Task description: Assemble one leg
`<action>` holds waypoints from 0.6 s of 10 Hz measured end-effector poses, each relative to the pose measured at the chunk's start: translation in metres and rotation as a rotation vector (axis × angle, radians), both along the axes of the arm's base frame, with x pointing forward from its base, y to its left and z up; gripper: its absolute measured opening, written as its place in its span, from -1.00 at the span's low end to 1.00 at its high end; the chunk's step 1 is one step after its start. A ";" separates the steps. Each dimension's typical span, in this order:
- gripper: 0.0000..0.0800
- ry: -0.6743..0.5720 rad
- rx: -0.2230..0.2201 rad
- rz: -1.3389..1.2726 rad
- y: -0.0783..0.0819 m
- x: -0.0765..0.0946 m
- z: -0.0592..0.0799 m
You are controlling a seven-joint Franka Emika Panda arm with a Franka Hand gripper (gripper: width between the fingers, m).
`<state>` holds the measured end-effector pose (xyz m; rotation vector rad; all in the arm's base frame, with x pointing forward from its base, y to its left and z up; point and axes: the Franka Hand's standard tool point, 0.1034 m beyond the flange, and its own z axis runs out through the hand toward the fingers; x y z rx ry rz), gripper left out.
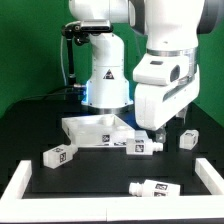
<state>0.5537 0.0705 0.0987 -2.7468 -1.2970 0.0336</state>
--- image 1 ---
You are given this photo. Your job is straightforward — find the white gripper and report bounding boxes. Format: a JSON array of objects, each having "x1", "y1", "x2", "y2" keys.
[{"x1": 133, "y1": 54, "x2": 199, "y2": 143}]

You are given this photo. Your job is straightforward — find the white square tabletop part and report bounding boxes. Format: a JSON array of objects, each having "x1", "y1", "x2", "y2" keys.
[{"x1": 62, "y1": 114, "x2": 135, "y2": 147}]

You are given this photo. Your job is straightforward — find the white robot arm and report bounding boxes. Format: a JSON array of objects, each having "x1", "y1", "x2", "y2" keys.
[{"x1": 69, "y1": 0, "x2": 224, "y2": 131}]

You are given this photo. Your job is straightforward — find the white marker sheet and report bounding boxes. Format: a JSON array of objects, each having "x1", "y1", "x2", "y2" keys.
[{"x1": 135, "y1": 130, "x2": 148, "y2": 139}]

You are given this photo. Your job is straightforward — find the white U-shaped fence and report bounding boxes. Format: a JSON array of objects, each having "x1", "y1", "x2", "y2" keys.
[{"x1": 0, "y1": 158, "x2": 224, "y2": 223}]

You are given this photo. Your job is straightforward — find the black cables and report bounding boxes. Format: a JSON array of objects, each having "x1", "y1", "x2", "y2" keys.
[{"x1": 13, "y1": 84, "x2": 88, "y2": 103}]

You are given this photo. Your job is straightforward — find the black camera on stand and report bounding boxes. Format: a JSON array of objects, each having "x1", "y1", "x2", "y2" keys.
[{"x1": 61, "y1": 19, "x2": 113, "y2": 84}]

